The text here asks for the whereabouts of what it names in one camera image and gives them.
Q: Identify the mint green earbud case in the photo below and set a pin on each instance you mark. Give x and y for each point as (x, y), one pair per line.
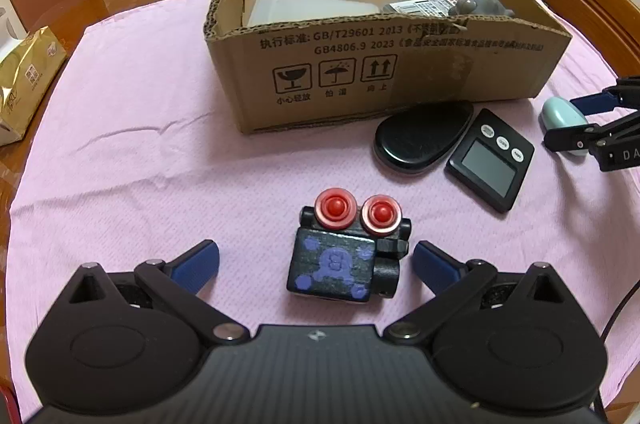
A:
(559, 113)

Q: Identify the black toy train engine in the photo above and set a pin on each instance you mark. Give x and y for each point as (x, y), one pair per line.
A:
(349, 252)

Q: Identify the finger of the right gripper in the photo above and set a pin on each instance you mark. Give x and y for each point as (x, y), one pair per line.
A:
(577, 138)
(624, 94)

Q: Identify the brown cardboard box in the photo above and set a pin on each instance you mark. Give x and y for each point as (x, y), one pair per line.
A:
(313, 72)

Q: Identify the grey rubber cat toy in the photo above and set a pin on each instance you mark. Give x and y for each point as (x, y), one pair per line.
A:
(480, 7)

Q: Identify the gold tissue pack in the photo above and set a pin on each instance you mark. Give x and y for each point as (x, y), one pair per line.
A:
(28, 66)

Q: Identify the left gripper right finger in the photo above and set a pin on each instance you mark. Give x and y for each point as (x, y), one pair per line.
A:
(455, 285)

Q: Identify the pink table cloth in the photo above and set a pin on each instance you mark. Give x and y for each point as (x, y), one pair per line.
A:
(138, 157)

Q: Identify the wooden chair right side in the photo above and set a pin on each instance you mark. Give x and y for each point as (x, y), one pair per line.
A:
(612, 27)

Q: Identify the white plastic bottle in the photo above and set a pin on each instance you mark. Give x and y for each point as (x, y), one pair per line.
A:
(267, 12)

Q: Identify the black oval case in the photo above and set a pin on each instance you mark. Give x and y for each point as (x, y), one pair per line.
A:
(412, 140)

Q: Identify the black digital timer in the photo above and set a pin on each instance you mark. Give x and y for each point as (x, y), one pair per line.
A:
(492, 160)

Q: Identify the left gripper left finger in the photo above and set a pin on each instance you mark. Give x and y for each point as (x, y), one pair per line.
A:
(174, 287)

